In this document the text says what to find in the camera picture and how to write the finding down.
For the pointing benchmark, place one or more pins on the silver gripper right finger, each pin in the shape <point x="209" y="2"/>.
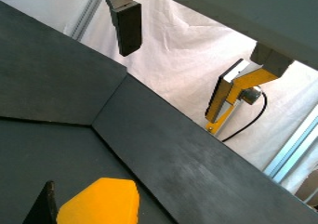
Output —
<point x="272" y="60"/>

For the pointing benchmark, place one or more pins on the aluminium frame rail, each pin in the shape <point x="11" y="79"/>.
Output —
<point x="294" y="149"/>

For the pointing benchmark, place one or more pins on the black curved fixture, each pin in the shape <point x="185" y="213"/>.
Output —
<point x="43" y="212"/>

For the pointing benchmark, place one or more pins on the yellow three prong object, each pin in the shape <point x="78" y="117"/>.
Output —
<point x="107" y="202"/>

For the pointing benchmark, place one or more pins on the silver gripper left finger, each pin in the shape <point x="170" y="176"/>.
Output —
<point x="126" y="13"/>

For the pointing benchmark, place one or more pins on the yellow side camera mount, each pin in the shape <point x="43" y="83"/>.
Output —
<point x="237" y="85"/>

